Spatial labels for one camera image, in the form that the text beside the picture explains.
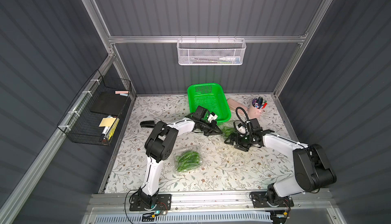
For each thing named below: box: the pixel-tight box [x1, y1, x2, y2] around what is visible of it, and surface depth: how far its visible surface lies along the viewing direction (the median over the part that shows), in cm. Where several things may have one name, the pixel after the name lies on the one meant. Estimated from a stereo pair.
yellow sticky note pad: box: [98, 117, 117, 127], surface depth 72 cm
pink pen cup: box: [247, 101, 265, 120], surface depth 101 cm
